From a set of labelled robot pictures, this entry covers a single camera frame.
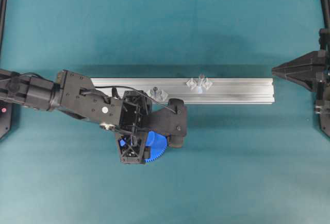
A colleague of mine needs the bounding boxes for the steel shaft with clear mount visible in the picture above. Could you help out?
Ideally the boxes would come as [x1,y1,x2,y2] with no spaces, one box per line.
[186,74,213,94]

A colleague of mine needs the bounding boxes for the large blue plastic gear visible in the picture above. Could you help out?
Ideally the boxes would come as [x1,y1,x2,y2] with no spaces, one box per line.
[117,131,168,165]

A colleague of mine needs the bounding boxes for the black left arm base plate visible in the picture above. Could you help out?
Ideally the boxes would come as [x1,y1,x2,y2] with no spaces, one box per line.
[0,101,12,139]

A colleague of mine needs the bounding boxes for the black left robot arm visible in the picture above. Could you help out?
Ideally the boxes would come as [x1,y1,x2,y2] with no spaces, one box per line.
[1,70,187,164]

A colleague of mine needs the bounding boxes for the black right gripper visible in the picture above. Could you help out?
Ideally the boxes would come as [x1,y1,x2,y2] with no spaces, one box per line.
[272,50,329,115]

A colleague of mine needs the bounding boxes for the silver aluminium extrusion bar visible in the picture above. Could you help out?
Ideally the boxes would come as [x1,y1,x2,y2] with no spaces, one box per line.
[92,75,275,105]

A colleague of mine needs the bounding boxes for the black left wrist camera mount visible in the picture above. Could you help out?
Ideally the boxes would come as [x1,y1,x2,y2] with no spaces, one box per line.
[143,108,187,136]

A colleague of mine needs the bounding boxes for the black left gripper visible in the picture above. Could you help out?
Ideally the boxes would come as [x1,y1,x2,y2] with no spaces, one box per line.
[115,90,188,164]

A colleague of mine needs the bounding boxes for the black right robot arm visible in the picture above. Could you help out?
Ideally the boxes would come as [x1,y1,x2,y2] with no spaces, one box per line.
[272,0,329,115]

